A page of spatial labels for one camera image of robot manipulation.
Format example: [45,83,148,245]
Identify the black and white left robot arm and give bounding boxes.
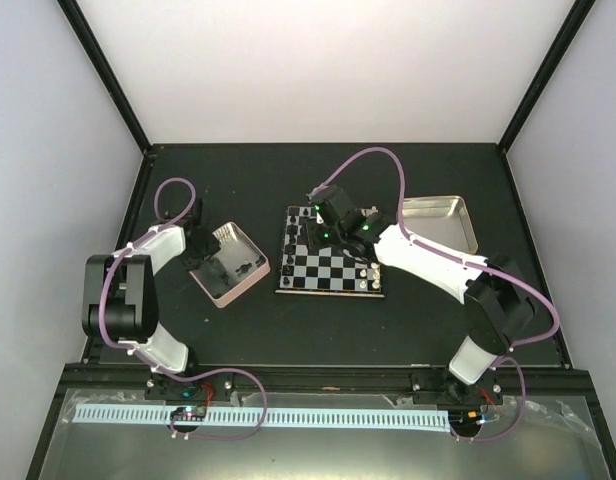
[81,198,220,399]

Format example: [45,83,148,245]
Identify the gold metal tin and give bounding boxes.
[402,195,478,254]

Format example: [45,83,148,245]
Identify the black chess piece in tin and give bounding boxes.
[235,262,253,276]

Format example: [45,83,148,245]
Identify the light blue slotted cable duct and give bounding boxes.
[72,404,450,433]

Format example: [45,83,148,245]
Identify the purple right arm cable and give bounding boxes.
[307,145,561,444]

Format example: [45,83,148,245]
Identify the left circuit board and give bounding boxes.
[170,406,207,423]

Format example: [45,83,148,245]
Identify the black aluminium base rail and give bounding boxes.
[59,363,594,404]

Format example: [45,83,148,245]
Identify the right circuit board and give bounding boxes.
[448,410,500,426]

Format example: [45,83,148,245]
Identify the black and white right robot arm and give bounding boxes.
[308,185,536,403]

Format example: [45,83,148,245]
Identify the black and white chessboard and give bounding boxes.
[276,205,384,298]

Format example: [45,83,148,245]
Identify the circuit board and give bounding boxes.
[170,406,207,423]
[448,410,500,426]

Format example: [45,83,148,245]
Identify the pink metal tin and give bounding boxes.
[190,222,270,308]

